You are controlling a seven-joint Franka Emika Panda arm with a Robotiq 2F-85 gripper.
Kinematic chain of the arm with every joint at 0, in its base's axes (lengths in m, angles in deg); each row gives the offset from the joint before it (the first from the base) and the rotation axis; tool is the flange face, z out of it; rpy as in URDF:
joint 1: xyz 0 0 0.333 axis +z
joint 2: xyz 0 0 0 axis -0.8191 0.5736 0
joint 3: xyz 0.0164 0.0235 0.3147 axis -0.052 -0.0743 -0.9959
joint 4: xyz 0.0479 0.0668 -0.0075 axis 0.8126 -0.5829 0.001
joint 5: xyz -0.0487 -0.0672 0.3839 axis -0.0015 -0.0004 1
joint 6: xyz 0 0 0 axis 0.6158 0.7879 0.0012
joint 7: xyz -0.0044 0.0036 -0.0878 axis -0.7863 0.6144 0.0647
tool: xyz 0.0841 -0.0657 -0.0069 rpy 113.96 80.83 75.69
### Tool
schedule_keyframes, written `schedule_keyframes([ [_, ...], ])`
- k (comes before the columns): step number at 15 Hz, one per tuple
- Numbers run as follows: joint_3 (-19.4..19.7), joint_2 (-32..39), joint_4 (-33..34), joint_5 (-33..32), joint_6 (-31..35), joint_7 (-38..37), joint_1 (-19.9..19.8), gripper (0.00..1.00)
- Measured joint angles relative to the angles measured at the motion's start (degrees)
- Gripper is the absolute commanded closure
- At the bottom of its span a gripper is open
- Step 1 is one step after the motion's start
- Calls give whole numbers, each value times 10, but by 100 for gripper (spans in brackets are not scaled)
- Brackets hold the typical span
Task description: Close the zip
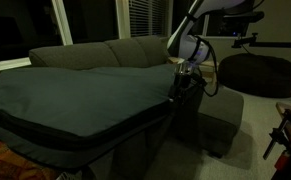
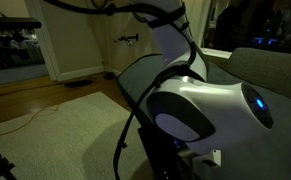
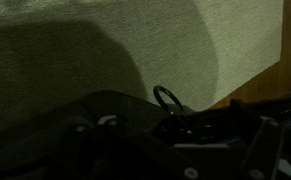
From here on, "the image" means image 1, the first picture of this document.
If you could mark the dark round bean bag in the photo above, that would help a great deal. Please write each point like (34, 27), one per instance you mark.
(261, 76)

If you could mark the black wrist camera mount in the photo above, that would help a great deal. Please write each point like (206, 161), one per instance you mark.
(198, 80)

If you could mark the white window frame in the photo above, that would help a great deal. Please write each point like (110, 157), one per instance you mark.
(5, 65)

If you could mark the black bar clamp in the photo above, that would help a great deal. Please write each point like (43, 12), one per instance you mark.
(278, 135)

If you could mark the orange patterned cloth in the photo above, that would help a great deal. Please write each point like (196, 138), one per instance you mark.
(5, 163)

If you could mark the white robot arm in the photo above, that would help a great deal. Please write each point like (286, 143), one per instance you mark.
(191, 40)

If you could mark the small wooden side table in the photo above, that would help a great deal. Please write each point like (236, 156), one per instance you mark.
(208, 68)

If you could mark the cream carpet rug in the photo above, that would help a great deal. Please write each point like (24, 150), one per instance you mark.
(251, 133)

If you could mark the grey fabric sofa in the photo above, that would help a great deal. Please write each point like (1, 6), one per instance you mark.
(85, 53)

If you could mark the black boom stand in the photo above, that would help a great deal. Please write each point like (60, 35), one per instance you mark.
(251, 40)

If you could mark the small red item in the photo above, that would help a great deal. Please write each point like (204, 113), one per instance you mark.
(281, 160)

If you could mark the slatted window blinds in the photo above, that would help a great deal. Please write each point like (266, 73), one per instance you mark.
(145, 16)

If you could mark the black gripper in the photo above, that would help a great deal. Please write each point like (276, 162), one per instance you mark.
(182, 81)

